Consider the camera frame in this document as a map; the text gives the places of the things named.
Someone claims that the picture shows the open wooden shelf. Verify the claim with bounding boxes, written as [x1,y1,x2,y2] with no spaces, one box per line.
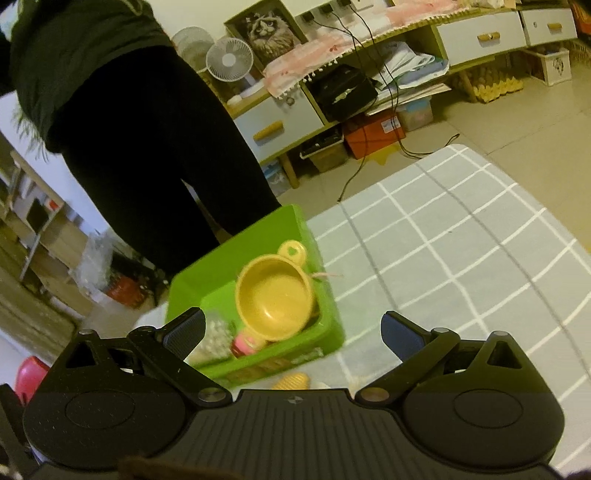
[0,134,88,287]

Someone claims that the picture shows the green plastic bin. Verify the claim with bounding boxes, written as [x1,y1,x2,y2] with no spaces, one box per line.
[165,204,345,381]

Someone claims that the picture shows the pink tasselled cloth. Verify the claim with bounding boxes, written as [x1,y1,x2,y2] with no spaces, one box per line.
[263,0,509,100]

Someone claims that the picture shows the low wooden cabinet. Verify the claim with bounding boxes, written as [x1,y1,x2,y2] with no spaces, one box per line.
[226,0,579,190]

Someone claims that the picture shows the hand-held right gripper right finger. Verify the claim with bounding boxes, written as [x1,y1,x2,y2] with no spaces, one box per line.
[353,310,527,407]

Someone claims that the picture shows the red plastic stool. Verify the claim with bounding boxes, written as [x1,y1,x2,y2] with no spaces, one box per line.
[15,355,51,407]

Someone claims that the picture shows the white drawer wooden handle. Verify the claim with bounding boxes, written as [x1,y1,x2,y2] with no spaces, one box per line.
[519,8,578,47]
[434,11,528,66]
[233,95,325,164]

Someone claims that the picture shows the wall socket strip with chargers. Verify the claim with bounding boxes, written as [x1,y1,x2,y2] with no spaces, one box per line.
[295,0,375,25]

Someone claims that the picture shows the black power cable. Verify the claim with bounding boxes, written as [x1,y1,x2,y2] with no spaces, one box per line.
[338,9,461,204]

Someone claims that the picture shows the red box on floor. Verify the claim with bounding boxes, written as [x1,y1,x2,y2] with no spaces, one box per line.
[105,276,144,308]

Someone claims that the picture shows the small clear storage box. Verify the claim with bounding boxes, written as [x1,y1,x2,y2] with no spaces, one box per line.
[397,99,435,132]

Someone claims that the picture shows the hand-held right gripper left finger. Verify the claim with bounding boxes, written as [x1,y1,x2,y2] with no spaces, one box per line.
[65,308,230,408]

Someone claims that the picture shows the yellow toy pot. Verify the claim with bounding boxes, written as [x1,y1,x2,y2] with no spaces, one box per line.
[235,240,319,343]

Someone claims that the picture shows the black bag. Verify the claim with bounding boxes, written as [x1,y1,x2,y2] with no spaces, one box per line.
[307,65,379,121]

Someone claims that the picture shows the clear plastic bag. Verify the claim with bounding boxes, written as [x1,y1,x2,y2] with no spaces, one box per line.
[69,231,116,296]

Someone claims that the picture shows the stack of egg trays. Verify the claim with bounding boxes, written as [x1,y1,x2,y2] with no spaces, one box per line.
[455,60,525,103]

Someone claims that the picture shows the framed cat picture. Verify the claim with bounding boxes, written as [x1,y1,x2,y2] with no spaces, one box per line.
[225,0,309,65]

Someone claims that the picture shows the small white desk fan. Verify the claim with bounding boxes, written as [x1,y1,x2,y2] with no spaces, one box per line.
[206,37,256,85]

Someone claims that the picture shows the clear plastic container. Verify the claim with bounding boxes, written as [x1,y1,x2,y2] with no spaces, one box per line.
[187,314,237,367]

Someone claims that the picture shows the pink toy pig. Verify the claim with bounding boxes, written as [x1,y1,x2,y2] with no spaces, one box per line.
[232,335,271,358]

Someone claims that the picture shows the blue lidded storage box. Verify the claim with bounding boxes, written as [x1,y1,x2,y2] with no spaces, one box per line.
[264,159,293,197]

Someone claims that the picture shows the clear storage box dark contents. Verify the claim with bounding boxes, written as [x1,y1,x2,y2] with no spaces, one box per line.
[299,127,349,172]

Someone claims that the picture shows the orange cardboard box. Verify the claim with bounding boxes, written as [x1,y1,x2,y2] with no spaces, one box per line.
[344,111,407,160]

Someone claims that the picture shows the grey checked tablecloth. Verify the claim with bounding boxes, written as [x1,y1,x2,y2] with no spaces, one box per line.
[139,144,591,472]

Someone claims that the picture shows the yellow toy corn piece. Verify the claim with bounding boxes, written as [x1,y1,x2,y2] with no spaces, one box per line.
[270,373,309,392]

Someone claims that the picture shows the pile of papers and cloths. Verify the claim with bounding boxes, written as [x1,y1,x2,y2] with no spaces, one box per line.
[365,41,452,114]

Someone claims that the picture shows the white wooden crate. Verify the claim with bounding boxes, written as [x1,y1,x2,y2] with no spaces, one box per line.
[524,46,573,86]

